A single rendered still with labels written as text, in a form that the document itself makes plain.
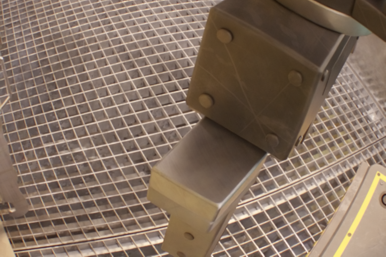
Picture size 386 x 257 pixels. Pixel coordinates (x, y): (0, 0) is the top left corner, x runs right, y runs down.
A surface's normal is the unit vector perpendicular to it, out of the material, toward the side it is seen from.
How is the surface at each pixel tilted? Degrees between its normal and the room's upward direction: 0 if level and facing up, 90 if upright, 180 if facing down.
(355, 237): 0
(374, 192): 0
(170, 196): 90
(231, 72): 90
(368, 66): 90
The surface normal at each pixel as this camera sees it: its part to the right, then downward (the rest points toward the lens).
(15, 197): 0.46, 0.68
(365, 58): -0.87, 0.20
